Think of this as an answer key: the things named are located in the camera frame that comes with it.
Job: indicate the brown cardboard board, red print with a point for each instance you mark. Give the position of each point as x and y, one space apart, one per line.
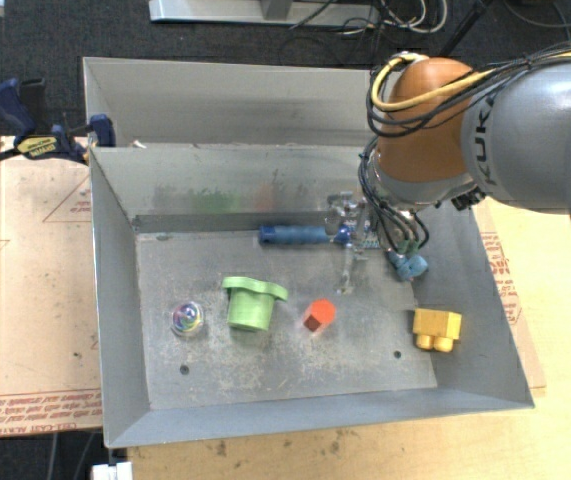
45 278

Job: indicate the orange-red hexagonal block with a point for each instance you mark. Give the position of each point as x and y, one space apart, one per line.
321 314

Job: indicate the grey-blue toy piece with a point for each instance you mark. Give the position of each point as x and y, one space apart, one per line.
410 266

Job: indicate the clear iridescent ball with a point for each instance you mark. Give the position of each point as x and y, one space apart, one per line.
188 319

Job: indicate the yellow toy brick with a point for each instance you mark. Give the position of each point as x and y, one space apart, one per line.
437 327

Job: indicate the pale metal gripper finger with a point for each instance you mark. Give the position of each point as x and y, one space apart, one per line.
339 209
347 274

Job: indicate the black cylinder on white bracket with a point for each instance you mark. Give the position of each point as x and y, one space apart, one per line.
467 199

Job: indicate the grey metal bin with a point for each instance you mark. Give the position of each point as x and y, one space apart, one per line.
265 368

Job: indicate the green flanged cup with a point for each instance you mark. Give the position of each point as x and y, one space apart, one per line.
250 305

